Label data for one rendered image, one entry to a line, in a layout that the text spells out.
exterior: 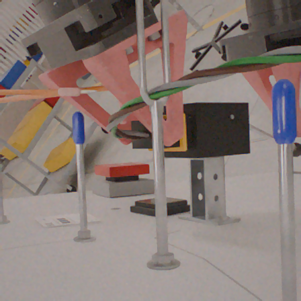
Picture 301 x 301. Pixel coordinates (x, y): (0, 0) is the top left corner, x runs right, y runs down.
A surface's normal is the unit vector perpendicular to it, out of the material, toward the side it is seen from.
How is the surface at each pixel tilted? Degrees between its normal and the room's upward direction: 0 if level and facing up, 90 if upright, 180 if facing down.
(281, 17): 65
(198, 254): 50
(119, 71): 114
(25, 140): 90
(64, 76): 92
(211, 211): 97
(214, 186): 97
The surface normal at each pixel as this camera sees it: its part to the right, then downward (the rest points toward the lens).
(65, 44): -0.73, 0.52
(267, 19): -0.57, 0.23
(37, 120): 0.59, -0.22
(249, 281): -0.04, -1.00
